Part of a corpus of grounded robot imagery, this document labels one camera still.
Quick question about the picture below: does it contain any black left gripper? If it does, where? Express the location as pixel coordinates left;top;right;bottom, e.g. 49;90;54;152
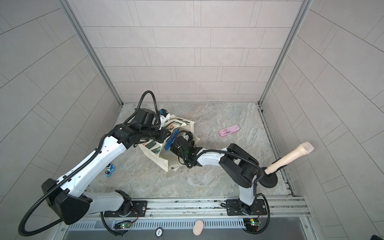
140;123;174;143

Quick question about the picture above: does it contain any floral canvas tote bag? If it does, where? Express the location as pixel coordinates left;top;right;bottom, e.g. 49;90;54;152
138;115;200;172

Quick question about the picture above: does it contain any pink compass set case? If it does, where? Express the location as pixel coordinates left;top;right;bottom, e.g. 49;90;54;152
219;125;240;137

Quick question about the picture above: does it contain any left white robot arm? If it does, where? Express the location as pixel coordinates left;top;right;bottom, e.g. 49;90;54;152
42;109;171;225

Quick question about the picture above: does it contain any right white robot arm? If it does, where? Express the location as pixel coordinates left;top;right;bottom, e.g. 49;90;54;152
170;137;265;206

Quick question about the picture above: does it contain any blue plastic case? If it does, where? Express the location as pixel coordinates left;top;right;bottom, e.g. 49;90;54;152
164;129;180;151

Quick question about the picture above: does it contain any small blue white toy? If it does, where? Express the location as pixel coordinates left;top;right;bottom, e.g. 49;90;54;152
105;163;115;177

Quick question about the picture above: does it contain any beige oval button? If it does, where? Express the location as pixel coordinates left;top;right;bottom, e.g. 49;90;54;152
193;220;204;236

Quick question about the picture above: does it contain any round black knob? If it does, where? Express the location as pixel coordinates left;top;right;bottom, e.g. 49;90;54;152
155;227;164;238

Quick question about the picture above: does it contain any black round microphone base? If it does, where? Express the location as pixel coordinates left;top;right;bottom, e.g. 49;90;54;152
259;173;278;189

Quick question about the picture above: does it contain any left green circuit board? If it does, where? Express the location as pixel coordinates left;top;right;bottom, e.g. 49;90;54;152
114;221;133;230

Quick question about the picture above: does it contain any green circuit board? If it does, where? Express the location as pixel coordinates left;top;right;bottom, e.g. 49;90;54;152
114;221;133;230
243;219;262;232

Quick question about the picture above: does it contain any right green circuit board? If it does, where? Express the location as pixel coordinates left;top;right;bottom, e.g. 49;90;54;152
243;219;262;232

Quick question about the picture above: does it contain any beige microphone on stand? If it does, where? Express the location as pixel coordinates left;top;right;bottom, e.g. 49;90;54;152
264;142;314;175

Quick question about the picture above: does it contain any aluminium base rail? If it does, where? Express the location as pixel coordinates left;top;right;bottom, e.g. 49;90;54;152
66;196;311;233

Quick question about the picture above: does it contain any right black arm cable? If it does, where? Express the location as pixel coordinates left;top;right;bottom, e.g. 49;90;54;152
175;130;271;235

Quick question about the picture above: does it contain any aluminium corner frame post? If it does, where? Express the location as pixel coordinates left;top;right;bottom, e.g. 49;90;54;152
259;0;312;106

